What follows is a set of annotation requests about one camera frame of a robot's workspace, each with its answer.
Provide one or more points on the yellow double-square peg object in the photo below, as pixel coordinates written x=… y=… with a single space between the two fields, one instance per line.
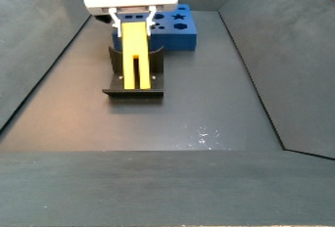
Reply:
x=136 y=56

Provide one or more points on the blue shape sorting board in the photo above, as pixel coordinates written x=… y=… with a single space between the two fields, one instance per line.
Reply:
x=173 y=31

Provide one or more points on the black curved holder stand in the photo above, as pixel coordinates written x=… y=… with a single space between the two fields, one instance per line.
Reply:
x=117 y=91

